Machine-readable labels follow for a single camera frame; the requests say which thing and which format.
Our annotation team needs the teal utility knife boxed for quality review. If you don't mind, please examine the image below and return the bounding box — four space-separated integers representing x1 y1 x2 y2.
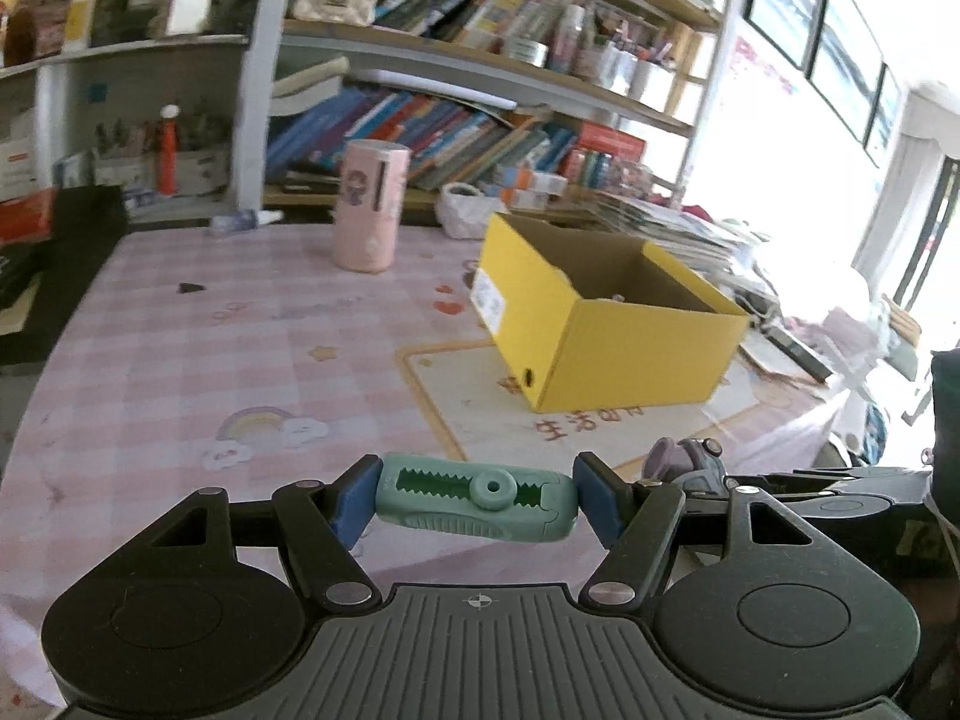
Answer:
376 454 578 543

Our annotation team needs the yellow cardboard box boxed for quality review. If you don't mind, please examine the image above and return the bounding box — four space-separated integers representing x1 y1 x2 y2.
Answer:
470 213 748 413

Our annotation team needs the pink checkered table mat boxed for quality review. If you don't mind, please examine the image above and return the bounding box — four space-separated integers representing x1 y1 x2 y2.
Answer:
2 224 843 718

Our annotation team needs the stack of papers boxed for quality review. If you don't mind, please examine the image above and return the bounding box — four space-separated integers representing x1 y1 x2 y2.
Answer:
592 193 757 278

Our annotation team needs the small spray bottle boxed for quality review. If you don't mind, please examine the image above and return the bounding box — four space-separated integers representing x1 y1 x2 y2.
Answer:
208 210 283 238

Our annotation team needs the white quilted pearl purse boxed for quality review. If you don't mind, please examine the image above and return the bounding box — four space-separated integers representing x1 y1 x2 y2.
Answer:
434 182 508 241

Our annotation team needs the orange blue box lower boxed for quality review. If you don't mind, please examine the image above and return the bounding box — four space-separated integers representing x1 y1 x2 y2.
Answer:
498 187 550 211

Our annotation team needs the orange blue box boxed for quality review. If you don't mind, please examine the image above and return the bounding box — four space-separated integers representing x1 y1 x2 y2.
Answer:
498 187 550 211
498 167 568 195

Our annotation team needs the pink cylindrical humidifier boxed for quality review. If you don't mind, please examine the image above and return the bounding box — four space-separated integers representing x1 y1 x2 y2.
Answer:
332 138 412 273

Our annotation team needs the orange blue box upper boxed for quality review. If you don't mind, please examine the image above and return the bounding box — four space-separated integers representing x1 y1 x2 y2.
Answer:
498 167 568 195

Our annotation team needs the red thick dictionary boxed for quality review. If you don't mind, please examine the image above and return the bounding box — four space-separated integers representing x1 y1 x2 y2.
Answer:
576 122 646 163

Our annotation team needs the white pen holder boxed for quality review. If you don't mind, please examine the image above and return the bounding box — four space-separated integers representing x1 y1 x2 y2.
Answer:
628 62 674 112

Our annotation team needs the white bookshelf frame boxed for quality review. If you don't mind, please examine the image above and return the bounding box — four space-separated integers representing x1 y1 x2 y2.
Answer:
2 0 737 226

